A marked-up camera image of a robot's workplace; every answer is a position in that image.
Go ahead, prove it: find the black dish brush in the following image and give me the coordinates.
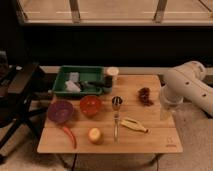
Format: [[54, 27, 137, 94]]
[[79, 81, 105, 90]]

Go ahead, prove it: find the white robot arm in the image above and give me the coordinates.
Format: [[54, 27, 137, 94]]
[[159, 61, 213, 120]]

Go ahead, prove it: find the blue cup with cream lid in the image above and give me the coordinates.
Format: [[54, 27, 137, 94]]
[[103, 67, 119, 93]]

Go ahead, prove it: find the red bowl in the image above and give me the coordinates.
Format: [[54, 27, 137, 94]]
[[80, 95, 102, 117]]

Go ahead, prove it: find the grey sponge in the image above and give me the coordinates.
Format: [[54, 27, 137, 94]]
[[69, 72, 80, 82]]

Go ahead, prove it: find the green plastic tray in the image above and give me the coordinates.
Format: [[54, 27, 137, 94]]
[[52, 65, 104, 97]]

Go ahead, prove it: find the white crumpled cloth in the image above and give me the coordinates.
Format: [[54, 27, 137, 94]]
[[65, 80, 81, 93]]

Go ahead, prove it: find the dark red grape bunch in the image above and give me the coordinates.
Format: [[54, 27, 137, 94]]
[[139, 87, 153, 106]]

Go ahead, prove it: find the wooden folding table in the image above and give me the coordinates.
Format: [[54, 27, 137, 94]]
[[37, 75, 183, 153]]

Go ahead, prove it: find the yellow lemon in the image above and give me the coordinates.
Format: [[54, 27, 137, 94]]
[[88, 128, 102, 144]]

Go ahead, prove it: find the purple bowl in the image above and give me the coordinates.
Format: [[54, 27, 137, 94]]
[[47, 100, 74, 124]]

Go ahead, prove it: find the red chili pepper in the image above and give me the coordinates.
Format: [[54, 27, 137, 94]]
[[62, 126, 77, 149]]

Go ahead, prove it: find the black office chair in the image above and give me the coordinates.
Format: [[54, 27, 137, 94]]
[[0, 50, 47, 150]]

